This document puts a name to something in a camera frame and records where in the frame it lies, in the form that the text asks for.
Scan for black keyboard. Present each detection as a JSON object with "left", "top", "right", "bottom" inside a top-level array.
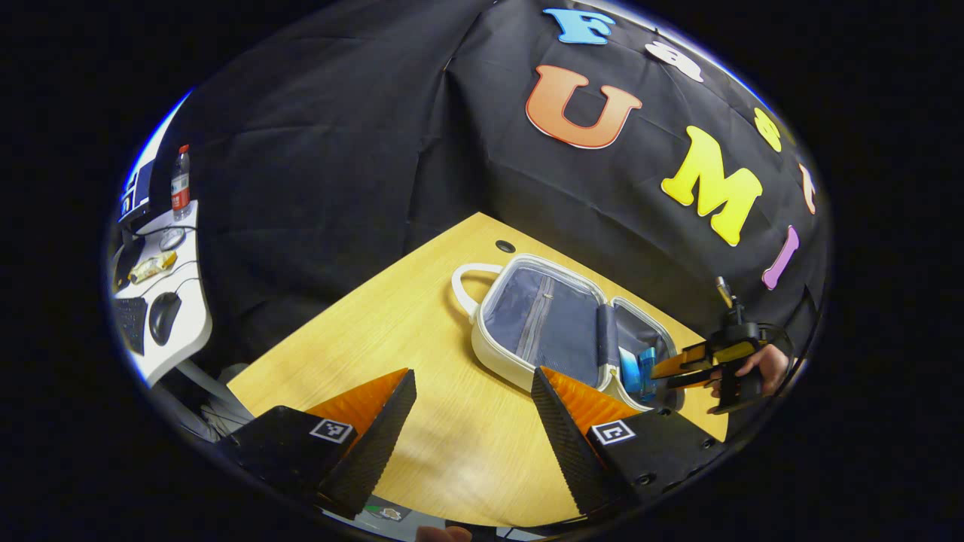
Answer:
[{"left": 113, "top": 297, "right": 148, "bottom": 357}]

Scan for dark computer monitor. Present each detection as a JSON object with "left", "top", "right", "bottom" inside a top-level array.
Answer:
[{"left": 119, "top": 158, "right": 157, "bottom": 230}]

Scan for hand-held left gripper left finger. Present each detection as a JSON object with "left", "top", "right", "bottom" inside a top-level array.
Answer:
[{"left": 217, "top": 367, "right": 418, "bottom": 521}]

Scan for black backdrop cloth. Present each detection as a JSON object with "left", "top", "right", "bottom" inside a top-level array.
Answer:
[{"left": 147, "top": 0, "right": 833, "bottom": 392}]

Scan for red label water bottle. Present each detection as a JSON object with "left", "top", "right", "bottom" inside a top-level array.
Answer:
[{"left": 171, "top": 145, "right": 192, "bottom": 221}]

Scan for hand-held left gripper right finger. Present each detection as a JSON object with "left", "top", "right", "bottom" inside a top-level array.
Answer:
[{"left": 530, "top": 366, "right": 729, "bottom": 517}]

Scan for yellow snack packet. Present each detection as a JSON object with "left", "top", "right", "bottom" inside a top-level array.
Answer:
[{"left": 128, "top": 251, "right": 178, "bottom": 285}]

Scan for black computer mouse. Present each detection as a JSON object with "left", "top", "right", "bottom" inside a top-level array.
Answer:
[{"left": 149, "top": 292, "right": 183, "bottom": 346}]

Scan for white suitcase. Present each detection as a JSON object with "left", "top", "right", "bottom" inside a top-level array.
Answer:
[{"left": 451, "top": 254, "right": 687, "bottom": 414}]

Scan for blue green cosmetic bottle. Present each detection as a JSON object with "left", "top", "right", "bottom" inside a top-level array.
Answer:
[{"left": 638, "top": 346, "right": 659, "bottom": 400}]

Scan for white side desk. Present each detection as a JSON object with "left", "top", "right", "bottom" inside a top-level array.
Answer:
[{"left": 111, "top": 199, "right": 253, "bottom": 413}]

